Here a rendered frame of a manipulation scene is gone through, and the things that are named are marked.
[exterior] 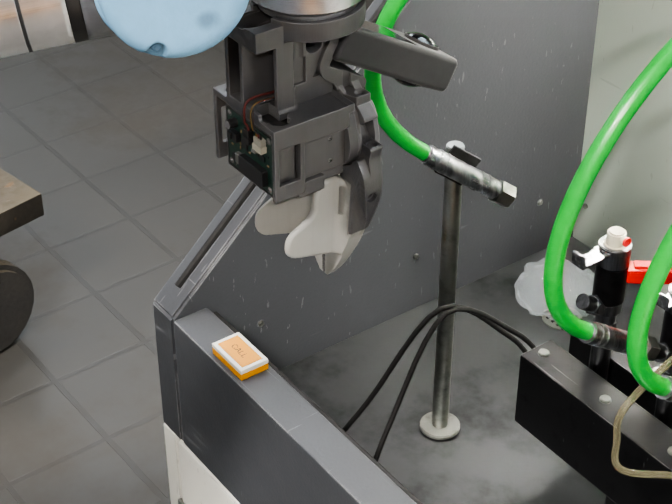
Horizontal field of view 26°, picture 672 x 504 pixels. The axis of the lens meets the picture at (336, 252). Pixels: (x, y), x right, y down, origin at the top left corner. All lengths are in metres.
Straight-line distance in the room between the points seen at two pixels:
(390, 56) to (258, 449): 0.51
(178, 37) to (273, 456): 0.68
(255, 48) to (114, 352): 2.05
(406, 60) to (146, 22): 0.30
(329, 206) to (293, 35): 0.14
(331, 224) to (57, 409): 1.85
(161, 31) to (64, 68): 3.21
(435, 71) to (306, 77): 0.11
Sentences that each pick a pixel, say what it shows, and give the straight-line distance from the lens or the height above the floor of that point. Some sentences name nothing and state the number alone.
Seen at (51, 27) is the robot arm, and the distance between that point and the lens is 0.71.
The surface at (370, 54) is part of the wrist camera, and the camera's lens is 0.93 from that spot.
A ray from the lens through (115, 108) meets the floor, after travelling 3.70.
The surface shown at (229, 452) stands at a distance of 1.41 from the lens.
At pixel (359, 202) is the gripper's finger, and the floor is 1.28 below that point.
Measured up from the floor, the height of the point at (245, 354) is 0.96.
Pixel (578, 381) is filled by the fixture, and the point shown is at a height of 0.98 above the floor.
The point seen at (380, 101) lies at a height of 1.22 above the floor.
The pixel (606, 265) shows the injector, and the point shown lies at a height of 1.09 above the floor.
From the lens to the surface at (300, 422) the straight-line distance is 1.29.
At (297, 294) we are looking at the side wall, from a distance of 1.49.
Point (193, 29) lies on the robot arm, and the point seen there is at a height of 1.50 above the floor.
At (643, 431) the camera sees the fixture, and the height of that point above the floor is 0.98.
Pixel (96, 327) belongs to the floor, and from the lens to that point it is 2.96.
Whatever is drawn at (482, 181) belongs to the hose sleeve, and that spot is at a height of 1.14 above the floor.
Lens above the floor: 1.81
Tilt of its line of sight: 35 degrees down
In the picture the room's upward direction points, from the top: straight up
